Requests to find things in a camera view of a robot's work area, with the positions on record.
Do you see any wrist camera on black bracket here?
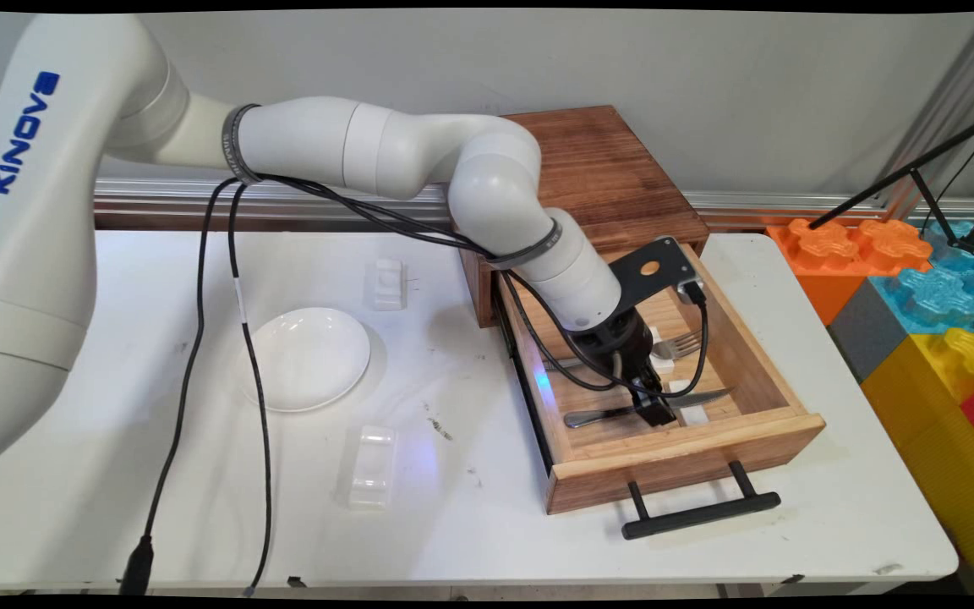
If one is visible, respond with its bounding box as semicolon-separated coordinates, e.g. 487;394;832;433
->
608;236;709;319

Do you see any thin black cable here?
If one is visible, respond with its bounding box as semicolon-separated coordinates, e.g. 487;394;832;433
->
227;173;712;596

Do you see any orange foam block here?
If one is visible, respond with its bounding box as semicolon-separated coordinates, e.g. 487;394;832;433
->
766;218;933;327

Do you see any white round plate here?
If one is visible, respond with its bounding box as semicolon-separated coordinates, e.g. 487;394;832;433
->
238;306;373;414

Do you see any silver fork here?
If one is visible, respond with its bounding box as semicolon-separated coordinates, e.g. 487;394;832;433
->
544;331;703;374

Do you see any clear plastic cutlery rest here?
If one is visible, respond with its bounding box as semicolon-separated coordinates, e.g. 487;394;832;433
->
338;423;401;510

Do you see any grey foam block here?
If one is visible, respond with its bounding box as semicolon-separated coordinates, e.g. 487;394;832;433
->
827;279;911;384

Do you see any aluminium wall rail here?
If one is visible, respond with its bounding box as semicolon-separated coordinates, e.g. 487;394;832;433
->
94;178;974;226

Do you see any black drawer handle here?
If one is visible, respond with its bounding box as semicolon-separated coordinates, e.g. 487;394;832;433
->
621;460;783;540

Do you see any black drawer slide rail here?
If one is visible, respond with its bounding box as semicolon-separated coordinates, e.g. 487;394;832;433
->
493;292;557;480

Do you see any dark wooden cabinet box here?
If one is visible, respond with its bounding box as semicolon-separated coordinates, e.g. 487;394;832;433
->
453;106;712;329

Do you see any blue foam block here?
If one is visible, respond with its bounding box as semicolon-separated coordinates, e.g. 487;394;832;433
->
867;222;974;339

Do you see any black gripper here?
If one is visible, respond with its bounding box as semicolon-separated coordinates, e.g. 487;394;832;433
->
575;308;679;429

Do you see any silver table knife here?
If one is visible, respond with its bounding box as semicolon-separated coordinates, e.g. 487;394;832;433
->
563;387;738;429

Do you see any black tripod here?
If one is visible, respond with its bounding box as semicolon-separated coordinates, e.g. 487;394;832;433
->
807;108;974;260

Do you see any white cutlery rest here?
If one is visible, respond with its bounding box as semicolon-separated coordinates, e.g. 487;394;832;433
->
365;258;408;312
667;381;711;427
646;324;681;379

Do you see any light wooden drawer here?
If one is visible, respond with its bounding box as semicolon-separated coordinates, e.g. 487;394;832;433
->
495;244;827;515

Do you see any thick black cable with plug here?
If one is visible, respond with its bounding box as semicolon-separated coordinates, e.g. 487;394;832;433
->
118;173;712;596

